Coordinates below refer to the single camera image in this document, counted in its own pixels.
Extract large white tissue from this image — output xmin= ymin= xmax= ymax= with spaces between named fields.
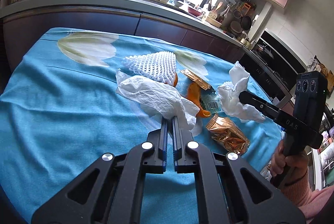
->
xmin=115 ymin=69 xmax=200 ymax=130

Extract dark kitchen base cabinets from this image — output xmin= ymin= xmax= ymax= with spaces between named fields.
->
xmin=1 ymin=6 xmax=245 ymax=70

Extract white foam fruit net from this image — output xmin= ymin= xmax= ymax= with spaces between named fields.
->
xmin=123 ymin=51 xmax=177 ymax=86

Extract red bowl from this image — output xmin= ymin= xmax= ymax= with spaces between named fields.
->
xmin=187 ymin=6 xmax=201 ymax=17

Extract small white tissue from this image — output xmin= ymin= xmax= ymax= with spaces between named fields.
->
xmin=217 ymin=61 xmax=265 ymax=123

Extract clear barcode plastic wrapper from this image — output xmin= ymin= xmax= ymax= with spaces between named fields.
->
xmin=200 ymin=89 xmax=223 ymax=114

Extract blue floral tablecloth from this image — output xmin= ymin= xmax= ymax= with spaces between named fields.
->
xmin=0 ymin=27 xmax=284 ymax=224

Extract black right camera box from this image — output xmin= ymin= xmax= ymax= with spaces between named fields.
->
xmin=293 ymin=71 xmax=328 ymax=121

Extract pink right sleeve forearm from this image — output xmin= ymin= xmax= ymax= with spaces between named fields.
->
xmin=281 ymin=171 xmax=333 ymax=223

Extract gold foil snack wrapper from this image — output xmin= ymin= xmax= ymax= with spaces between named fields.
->
xmin=181 ymin=69 xmax=212 ymax=90

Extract right hand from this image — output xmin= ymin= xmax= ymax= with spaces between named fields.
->
xmin=270 ymin=140 xmax=309 ymax=184

